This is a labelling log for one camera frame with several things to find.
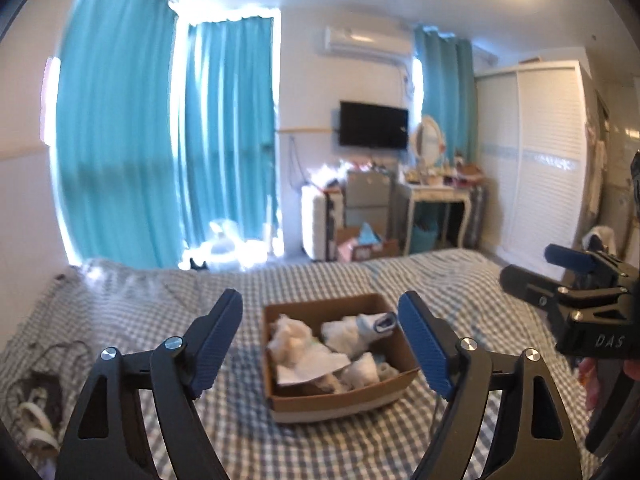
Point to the teal curtain beside wardrobe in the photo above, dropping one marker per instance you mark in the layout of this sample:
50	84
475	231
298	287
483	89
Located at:
445	85

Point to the blue plastic bag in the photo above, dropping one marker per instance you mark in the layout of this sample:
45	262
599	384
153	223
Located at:
370	234

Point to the white plastic bag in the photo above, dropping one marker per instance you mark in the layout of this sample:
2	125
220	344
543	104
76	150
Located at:
225	242

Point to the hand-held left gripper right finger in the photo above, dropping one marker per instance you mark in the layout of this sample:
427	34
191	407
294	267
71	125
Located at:
422	345

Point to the narrow teal curtain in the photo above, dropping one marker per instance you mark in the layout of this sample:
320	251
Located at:
225	135

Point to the white dressing table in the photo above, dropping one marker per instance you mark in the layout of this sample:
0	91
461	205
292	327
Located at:
435	195

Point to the clear plastic bag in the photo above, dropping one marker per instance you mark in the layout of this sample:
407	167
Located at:
327	172

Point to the white fluffy cloth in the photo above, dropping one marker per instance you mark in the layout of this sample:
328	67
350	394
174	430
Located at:
292	340

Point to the wide teal curtain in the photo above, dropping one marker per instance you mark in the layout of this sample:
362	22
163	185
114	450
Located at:
115	135

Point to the floral tissue pack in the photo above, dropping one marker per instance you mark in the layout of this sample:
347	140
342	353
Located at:
367	372

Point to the brown cardboard box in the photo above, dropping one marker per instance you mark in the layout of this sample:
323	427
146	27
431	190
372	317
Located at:
340	402

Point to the black wall television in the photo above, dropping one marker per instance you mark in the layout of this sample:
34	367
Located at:
374	125

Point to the white slatted wardrobe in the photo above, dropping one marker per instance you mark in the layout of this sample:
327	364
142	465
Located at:
540	160

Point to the grey suitcase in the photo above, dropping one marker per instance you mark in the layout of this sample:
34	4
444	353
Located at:
479	215

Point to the white suitcase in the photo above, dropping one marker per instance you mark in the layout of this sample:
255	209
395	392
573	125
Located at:
315	220

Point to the oval white mirror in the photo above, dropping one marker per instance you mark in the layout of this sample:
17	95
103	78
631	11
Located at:
427	140

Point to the white air conditioner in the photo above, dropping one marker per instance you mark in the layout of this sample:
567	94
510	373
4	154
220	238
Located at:
367	40

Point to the open floor cardboard box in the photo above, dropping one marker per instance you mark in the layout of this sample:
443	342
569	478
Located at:
350	250

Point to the teal basket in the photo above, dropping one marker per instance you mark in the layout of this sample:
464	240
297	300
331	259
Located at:
425	239

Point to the white sock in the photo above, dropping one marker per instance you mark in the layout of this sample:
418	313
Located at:
355	332

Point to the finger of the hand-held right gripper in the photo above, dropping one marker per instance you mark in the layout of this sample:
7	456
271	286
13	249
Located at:
530	285
570	260

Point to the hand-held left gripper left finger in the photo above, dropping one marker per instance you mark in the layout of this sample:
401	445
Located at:
220	345

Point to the grey checked blanket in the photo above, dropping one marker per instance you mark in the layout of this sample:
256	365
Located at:
150	300

